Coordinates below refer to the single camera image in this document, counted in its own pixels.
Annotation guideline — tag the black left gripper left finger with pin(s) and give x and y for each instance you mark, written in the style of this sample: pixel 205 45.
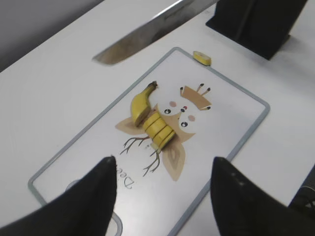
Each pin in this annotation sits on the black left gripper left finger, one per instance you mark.
pixel 83 210

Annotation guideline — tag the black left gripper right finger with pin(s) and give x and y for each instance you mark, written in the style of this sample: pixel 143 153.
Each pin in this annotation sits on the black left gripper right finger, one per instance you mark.
pixel 241 208

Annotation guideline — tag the banana end piece with stem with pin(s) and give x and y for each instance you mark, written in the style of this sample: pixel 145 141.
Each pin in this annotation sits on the banana end piece with stem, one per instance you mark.
pixel 140 105

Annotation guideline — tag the white handled kitchen knife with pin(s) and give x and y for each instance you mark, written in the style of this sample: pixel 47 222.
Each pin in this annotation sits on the white handled kitchen knife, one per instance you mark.
pixel 159 26

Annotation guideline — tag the stack of banana slices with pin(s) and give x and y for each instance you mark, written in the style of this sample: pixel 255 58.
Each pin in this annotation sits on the stack of banana slices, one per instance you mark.
pixel 158 130

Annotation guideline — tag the banana slice beside board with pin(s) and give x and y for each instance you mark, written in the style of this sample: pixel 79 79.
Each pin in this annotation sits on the banana slice beside board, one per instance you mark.
pixel 202 58

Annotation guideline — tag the white deer cutting board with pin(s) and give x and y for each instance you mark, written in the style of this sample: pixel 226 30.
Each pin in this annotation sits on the white deer cutting board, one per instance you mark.
pixel 158 190

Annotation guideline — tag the black knife stand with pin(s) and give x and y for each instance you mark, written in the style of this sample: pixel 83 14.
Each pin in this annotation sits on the black knife stand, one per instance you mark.
pixel 262 26

